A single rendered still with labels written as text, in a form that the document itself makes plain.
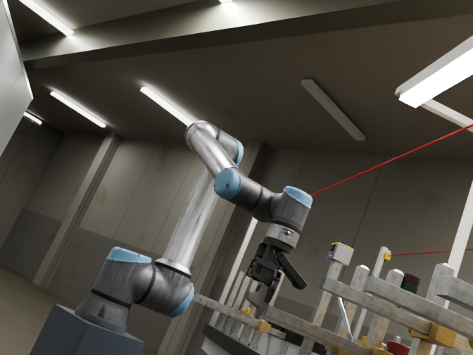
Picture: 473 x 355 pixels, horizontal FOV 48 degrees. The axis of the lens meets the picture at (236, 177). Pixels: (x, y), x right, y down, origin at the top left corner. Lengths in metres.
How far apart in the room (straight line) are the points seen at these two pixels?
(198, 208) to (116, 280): 0.41
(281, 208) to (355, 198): 5.31
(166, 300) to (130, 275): 0.17
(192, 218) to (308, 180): 5.38
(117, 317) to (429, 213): 4.83
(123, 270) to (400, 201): 4.95
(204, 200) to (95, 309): 0.56
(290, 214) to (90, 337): 0.77
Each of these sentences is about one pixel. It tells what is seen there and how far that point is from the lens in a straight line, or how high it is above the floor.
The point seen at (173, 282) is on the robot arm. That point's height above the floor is 0.83.
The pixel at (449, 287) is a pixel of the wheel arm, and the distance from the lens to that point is 0.84.
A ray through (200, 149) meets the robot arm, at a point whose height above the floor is 1.27.
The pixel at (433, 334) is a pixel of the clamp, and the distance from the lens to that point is 1.39.
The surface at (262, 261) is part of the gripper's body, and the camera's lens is 1.48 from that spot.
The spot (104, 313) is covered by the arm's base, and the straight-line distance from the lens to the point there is 1.91.
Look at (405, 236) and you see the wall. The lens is 6.31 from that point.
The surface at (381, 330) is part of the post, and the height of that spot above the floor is 0.92.
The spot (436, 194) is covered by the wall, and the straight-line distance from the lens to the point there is 6.39.
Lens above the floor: 0.78
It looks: 14 degrees up
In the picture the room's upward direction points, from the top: 23 degrees clockwise
